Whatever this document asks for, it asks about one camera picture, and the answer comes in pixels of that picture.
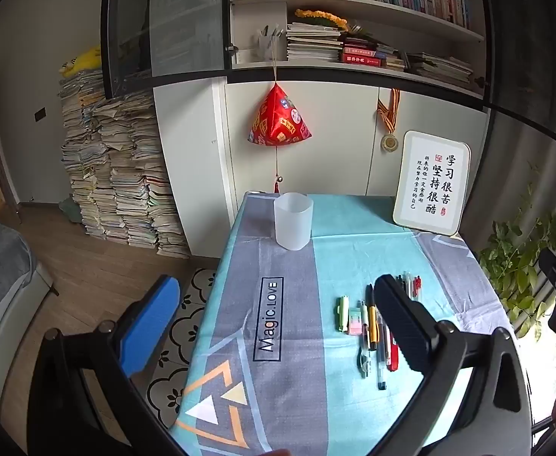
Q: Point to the grey bed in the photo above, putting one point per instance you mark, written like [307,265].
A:
[2,285]

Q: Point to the teal bag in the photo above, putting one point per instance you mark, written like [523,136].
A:
[70,210]

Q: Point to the pink eraser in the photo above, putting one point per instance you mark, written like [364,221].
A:
[355,322]

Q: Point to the black and white floor mat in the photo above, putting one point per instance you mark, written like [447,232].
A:
[183,327]

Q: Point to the yellow flower garland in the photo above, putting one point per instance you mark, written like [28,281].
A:
[320,15]

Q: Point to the translucent white pen cup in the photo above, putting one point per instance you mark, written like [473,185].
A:
[293,223]

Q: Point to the tall pile of worn books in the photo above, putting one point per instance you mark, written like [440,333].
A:
[121,175]

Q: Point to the red pyramid hanging ornament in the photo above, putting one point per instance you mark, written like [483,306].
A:
[278,118]

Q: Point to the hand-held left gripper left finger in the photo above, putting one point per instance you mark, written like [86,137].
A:
[150,327]

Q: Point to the pale green highlighter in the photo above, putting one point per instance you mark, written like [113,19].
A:
[342,313]

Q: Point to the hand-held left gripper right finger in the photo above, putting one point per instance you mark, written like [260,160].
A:
[401,327]

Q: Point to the framed calligraphy sign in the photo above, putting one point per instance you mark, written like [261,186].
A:
[432,183]

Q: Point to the gold medal with striped ribbon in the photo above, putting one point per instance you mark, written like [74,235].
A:
[390,141]

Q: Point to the black wall switch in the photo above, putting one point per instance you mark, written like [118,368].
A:
[40,114]

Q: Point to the glass cabinet door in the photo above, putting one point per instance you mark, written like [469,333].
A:
[164,19]

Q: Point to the white shelf pen holder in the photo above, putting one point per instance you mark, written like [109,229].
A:
[271,47]

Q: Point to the green potted plant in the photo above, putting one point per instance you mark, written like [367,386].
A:
[510,261]

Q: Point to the stack of red books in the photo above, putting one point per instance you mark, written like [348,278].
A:
[361,54]

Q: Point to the blue and grey printed tablecloth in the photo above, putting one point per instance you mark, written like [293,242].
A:
[354,256]

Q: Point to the yellow plush toy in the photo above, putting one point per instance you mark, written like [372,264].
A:
[85,61]

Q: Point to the wide stack of thin books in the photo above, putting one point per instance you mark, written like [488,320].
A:
[442,70]

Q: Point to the group of assorted pens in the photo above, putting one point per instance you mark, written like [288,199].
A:
[373,325]

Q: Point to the stack of magazines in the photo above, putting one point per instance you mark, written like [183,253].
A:
[313,42]

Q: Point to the small stack of books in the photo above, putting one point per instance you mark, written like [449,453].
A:
[392,59]

